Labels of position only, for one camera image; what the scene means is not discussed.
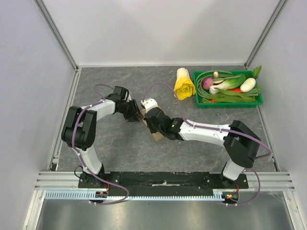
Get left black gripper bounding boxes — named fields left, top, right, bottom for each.
left=118, top=99, right=143, bottom=123

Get brown cardboard express box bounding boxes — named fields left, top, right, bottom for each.
left=141, top=108, right=164, bottom=142

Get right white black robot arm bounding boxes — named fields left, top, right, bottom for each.
left=144, top=107, right=260, bottom=189

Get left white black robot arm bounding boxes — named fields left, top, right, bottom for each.
left=61, top=94, right=141, bottom=188

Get yellow napa cabbage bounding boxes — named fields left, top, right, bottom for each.
left=174, top=68, right=196, bottom=100

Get green plastic tray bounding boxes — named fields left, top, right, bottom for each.
left=193, top=70, right=263, bottom=108

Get purple onion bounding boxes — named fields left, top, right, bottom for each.
left=202, top=77, right=214, bottom=90

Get brown mushroom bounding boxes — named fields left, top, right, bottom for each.
left=213, top=71, right=219, bottom=79

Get orange carrot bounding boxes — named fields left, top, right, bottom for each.
left=199, top=88, right=242, bottom=103

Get bok choy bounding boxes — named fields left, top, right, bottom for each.
left=209, top=74, right=247, bottom=94

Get white radish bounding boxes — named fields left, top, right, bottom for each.
left=240, top=78, right=256, bottom=93

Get green long beans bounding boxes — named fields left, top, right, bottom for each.
left=193, top=70, right=262, bottom=105

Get celery leaf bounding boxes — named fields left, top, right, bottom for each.
left=253, top=65, right=262, bottom=79

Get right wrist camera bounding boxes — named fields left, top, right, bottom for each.
left=141, top=98, right=158, bottom=113

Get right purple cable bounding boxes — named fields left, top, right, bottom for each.
left=143, top=82, right=273, bottom=207

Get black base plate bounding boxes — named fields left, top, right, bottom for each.
left=78, top=171, right=249, bottom=190

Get grey slotted cable duct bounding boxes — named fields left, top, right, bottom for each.
left=45, top=190, right=225, bottom=201

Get left aluminium frame post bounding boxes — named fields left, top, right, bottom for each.
left=34, top=0, right=79, bottom=71

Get aluminium frame post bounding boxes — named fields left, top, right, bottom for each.
left=34, top=0, right=79, bottom=71
left=244, top=0, right=288, bottom=70

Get front aluminium rail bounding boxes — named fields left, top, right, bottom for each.
left=35, top=171, right=295, bottom=192

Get right aluminium frame post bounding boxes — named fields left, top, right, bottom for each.
left=244, top=0, right=288, bottom=70

